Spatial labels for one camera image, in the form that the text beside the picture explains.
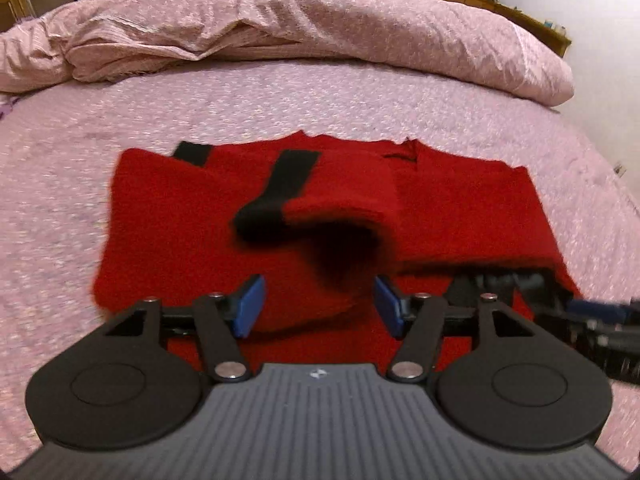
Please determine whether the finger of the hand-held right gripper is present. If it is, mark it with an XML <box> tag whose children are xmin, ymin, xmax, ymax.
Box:
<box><xmin>446</xmin><ymin>269</ymin><xmax>567</xmax><ymax>314</ymax></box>
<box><xmin>566</xmin><ymin>299</ymin><xmax>640</xmax><ymax>329</ymax></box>

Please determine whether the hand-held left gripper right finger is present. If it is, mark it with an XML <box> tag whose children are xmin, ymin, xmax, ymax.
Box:
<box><xmin>373</xmin><ymin>273</ymin><xmax>539</xmax><ymax>383</ymax></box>

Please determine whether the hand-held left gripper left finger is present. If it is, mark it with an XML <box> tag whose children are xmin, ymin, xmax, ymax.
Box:
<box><xmin>101</xmin><ymin>273</ymin><xmax>268</xmax><ymax>383</ymax></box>

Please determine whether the red knit cardigan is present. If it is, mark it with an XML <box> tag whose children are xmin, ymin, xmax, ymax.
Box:
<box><xmin>90</xmin><ymin>130</ymin><xmax>583</xmax><ymax>376</ymax></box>

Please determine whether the pink floral bed sheet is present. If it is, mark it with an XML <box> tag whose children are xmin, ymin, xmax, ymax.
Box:
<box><xmin>0</xmin><ymin>57</ymin><xmax>640</xmax><ymax>466</ymax></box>

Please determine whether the pink floral duvet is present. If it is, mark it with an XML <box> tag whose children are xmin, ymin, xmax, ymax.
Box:
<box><xmin>0</xmin><ymin>0</ymin><xmax>576</xmax><ymax>108</ymax></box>

